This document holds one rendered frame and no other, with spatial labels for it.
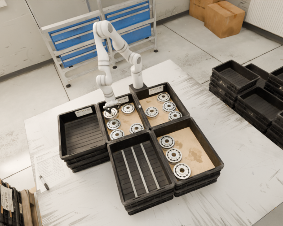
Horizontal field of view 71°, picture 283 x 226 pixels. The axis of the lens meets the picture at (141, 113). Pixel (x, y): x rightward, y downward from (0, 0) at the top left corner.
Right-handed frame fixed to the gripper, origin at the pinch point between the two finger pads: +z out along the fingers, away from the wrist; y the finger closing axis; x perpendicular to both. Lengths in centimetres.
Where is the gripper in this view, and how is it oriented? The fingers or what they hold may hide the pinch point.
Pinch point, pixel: (114, 112)
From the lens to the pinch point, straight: 151.8
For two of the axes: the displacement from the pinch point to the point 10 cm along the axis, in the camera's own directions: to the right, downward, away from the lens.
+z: 1.0, 6.6, 7.5
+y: -9.5, 2.9, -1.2
